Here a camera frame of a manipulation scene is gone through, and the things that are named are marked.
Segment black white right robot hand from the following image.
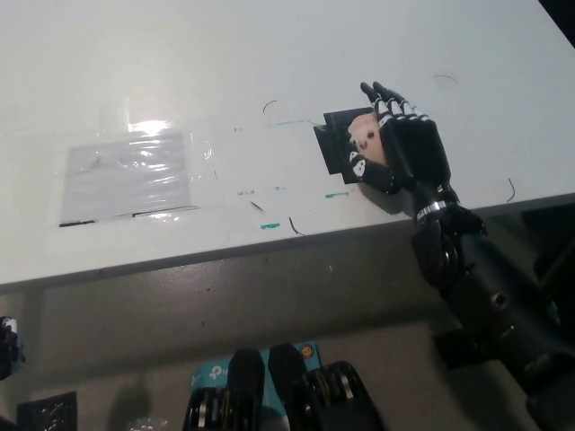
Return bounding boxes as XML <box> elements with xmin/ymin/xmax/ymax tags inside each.
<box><xmin>348</xmin><ymin>81</ymin><xmax>453</xmax><ymax>212</ymax></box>

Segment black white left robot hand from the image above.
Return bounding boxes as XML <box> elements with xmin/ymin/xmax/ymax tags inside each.
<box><xmin>0</xmin><ymin>315</ymin><xmax>26</xmax><ymax>382</ymax></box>

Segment pink dumpling toy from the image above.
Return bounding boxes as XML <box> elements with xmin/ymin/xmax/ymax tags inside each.
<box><xmin>346</xmin><ymin>111</ymin><xmax>387</xmax><ymax>166</ymax></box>

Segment black mask tape patch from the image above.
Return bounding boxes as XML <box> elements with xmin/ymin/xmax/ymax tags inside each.
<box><xmin>313</xmin><ymin>107</ymin><xmax>383</xmax><ymax>185</ymax></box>

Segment clear plastic film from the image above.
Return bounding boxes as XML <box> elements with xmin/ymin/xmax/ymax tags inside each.
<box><xmin>56</xmin><ymin>103</ymin><xmax>383</xmax><ymax>225</ymax></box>

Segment teal router box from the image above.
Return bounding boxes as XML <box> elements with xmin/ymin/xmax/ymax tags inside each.
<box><xmin>190</xmin><ymin>341</ymin><xmax>323</xmax><ymax>426</ymax></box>

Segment clear plastic sheet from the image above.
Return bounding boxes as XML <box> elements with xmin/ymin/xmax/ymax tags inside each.
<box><xmin>59</xmin><ymin>129</ymin><xmax>199</xmax><ymax>227</ymax></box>

